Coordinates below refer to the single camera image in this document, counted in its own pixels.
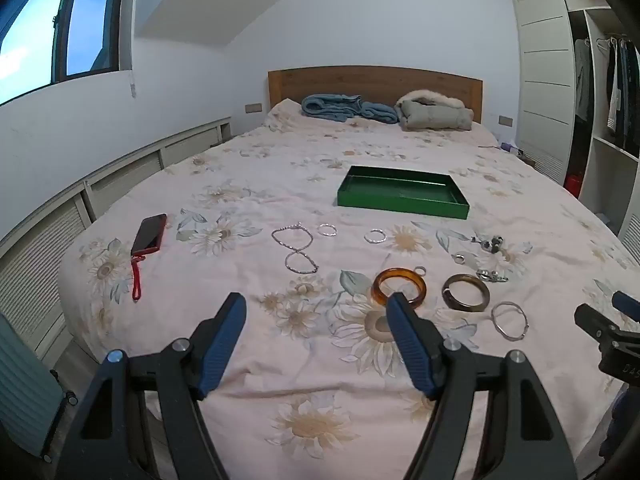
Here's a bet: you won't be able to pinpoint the beige fur-trimmed jacket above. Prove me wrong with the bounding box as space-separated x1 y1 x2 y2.
395 90 475 132

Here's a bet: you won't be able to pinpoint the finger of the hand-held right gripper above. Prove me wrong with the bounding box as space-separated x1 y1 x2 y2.
574 304 640 350
612 291 640 322

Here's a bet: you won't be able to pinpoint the grey hanging garment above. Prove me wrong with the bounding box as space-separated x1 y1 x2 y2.
574 37 593 123

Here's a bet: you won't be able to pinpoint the amber bangle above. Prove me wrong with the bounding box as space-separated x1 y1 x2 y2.
371 268 427 309

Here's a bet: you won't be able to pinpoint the thin silver wire bangle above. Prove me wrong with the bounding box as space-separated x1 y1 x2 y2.
491 301 529 342

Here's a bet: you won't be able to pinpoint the blue blanket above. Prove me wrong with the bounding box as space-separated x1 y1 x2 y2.
301 94 400 125

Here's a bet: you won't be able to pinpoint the white slatted low cabinet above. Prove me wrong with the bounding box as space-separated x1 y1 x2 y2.
0 116 233 366

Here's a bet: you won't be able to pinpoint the brown bead bracelet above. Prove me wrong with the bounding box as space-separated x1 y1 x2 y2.
472 235 506 256

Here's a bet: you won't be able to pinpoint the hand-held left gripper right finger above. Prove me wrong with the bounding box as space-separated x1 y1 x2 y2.
386 292 578 480

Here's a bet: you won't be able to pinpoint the wooden headboard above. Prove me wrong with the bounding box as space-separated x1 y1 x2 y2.
268 66 484 125

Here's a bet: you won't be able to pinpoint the dark hanging clothes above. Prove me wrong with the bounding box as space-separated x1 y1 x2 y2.
606 37 640 153

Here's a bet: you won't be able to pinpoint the red smartphone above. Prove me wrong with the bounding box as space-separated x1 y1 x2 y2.
130 213 168 257

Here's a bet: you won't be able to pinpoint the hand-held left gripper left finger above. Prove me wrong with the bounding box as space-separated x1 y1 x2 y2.
47 292 248 480

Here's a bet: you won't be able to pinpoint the green tray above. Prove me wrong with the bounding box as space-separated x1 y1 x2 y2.
336 165 471 221

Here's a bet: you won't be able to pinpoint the silver chain necklace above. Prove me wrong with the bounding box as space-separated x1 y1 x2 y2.
271 222 319 275

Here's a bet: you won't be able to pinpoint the teal suitcase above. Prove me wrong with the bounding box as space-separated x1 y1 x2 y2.
0 312 78 463

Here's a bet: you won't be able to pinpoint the window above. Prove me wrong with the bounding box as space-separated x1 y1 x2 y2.
0 0 132 106

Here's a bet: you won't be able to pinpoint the dark brown bangle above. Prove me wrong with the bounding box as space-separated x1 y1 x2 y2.
442 274 491 312

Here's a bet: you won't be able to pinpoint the red phone strap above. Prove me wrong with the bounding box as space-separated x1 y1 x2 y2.
131 255 147 302

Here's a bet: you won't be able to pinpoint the white wardrobe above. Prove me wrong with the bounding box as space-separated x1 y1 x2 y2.
507 0 640 261

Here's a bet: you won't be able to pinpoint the bed with floral sheet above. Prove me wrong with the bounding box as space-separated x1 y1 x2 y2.
57 97 640 480

